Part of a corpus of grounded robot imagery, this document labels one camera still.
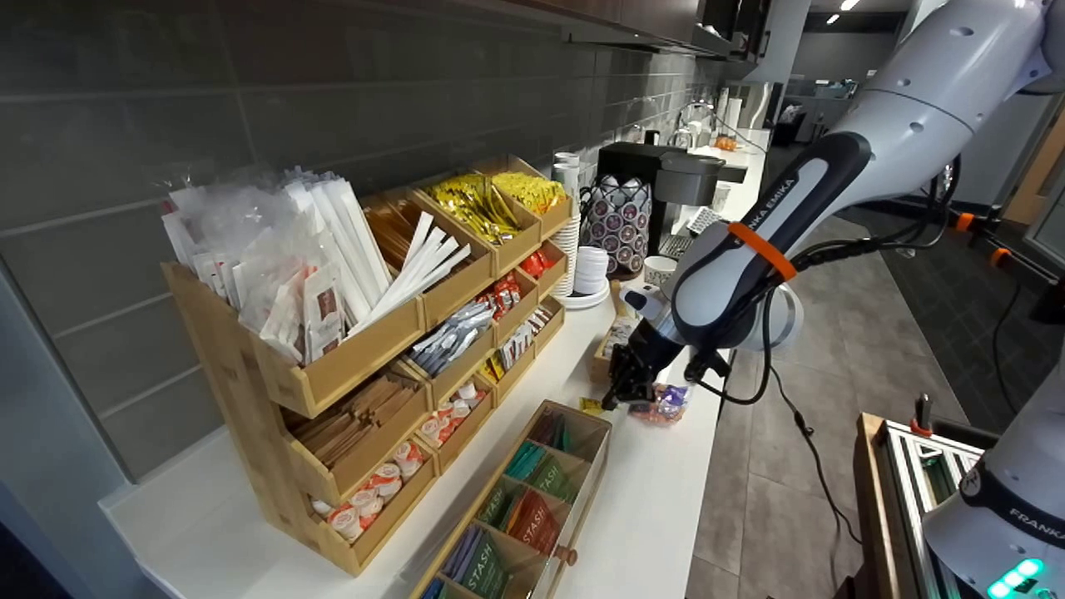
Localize purple snack packet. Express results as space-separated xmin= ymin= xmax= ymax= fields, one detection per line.
xmin=633 ymin=382 xmax=690 ymax=425

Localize black floor cable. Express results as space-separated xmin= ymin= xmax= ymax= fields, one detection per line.
xmin=769 ymin=362 xmax=865 ymax=561

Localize black wire pod holder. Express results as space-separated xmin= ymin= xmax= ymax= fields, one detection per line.
xmin=578 ymin=177 xmax=652 ymax=277

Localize white wrapped stir sticks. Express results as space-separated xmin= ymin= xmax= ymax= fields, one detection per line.
xmin=371 ymin=214 xmax=468 ymax=319

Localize wooden aluminium frame stand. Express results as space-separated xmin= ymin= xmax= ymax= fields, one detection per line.
xmin=852 ymin=413 xmax=980 ymax=599

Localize orange cable strap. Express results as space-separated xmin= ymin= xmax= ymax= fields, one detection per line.
xmin=725 ymin=221 xmax=802 ymax=282

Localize small bamboo creamer box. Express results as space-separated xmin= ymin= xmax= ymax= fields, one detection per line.
xmin=590 ymin=338 xmax=620 ymax=392

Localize bright yellow sachets pile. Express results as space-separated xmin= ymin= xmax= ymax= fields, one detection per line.
xmin=492 ymin=170 xmax=567 ymax=214

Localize gold yellow sachets pile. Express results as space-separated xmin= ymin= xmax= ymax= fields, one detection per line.
xmin=428 ymin=172 xmax=516 ymax=247

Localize bamboo tea bag box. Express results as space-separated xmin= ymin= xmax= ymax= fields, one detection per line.
xmin=412 ymin=399 xmax=613 ymax=599

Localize single paper cup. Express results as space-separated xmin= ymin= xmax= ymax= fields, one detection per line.
xmin=641 ymin=258 xmax=680 ymax=289

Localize clear plastic cutlery packets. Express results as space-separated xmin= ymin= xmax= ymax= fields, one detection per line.
xmin=160 ymin=170 xmax=394 ymax=365

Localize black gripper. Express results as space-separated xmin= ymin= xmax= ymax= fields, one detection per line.
xmin=603 ymin=325 xmax=681 ymax=409

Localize left paper cup stack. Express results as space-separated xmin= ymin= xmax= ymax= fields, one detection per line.
xmin=552 ymin=153 xmax=578 ymax=300

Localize red sachets pile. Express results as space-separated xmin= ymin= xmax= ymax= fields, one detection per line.
xmin=518 ymin=249 xmax=559 ymax=280

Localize bamboo three-tier condiment rack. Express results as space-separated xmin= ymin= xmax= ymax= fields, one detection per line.
xmin=163 ymin=160 xmax=567 ymax=575

